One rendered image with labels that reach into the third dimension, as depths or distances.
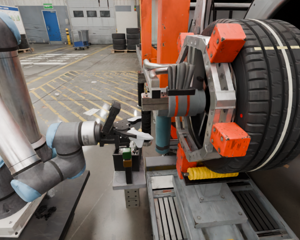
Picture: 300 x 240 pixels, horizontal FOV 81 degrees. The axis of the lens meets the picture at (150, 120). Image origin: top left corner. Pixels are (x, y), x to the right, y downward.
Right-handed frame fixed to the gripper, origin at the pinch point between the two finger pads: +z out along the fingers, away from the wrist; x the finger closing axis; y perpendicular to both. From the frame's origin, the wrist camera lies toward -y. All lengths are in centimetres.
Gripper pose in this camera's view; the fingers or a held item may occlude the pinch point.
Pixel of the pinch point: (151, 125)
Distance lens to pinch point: 65.4
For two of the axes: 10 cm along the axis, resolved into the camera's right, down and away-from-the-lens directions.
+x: 1.0, 4.7, -8.8
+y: 0.0, 8.8, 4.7
